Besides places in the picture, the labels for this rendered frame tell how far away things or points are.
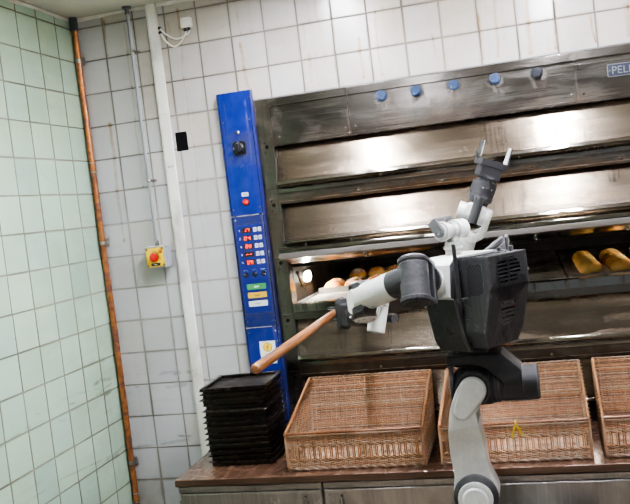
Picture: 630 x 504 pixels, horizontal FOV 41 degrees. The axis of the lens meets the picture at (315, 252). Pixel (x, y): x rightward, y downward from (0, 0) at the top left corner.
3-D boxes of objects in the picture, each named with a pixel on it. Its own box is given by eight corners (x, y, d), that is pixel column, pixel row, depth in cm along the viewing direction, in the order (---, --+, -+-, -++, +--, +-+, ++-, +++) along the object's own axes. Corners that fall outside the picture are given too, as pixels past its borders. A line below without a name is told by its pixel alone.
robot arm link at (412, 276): (406, 309, 267) (437, 297, 257) (384, 304, 262) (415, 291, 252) (403, 274, 271) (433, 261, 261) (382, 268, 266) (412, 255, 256)
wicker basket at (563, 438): (451, 430, 366) (444, 366, 364) (587, 423, 352) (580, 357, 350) (439, 466, 319) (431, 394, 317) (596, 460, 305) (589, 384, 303)
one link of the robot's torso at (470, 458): (501, 503, 286) (497, 366, 283) (499, 523, 269) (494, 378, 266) (455, 500, 290) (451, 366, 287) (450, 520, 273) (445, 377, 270)
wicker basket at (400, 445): (314, 436, 381) (307, 376, 379) (440, 430, 367) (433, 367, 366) (285, 472, 334) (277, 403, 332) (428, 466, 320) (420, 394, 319)
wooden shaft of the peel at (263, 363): (260, 374, 231) (258, 364, 231) (249, 375, 232) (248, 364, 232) (374, 290, 396) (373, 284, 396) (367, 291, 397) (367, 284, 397)
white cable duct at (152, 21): (208, 499, 398) (145, 5, 386) (218, 499, 397) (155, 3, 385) (207, 501, 396) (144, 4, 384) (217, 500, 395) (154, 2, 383)
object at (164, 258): (153, 267, 395) (150, 246, 395) (173, 265, 393) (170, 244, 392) (146, 269, 388) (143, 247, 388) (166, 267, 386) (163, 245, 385)
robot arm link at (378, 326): (351, 329, 309) (373, 330, 300) (355, 300, 310) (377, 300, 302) (373, 334, 316) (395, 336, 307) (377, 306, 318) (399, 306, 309)
